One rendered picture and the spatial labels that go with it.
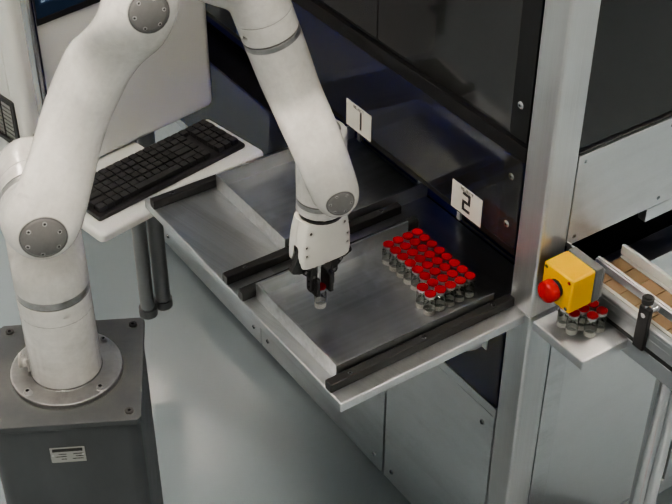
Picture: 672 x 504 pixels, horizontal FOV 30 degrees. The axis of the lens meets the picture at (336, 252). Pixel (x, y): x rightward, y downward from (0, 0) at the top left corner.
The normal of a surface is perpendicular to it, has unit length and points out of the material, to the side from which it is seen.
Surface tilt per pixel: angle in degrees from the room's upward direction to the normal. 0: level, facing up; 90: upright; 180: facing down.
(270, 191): 0
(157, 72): 90
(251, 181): 0
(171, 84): 90
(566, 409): 90
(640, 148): 90
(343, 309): 0
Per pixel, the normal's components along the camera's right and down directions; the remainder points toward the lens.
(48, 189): 0.37, 0.12
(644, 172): 0.56, 0.51
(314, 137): 0.03, -0.04
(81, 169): 0.65, 0.25
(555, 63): -0.83, 0.35
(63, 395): 0.00, -0.79
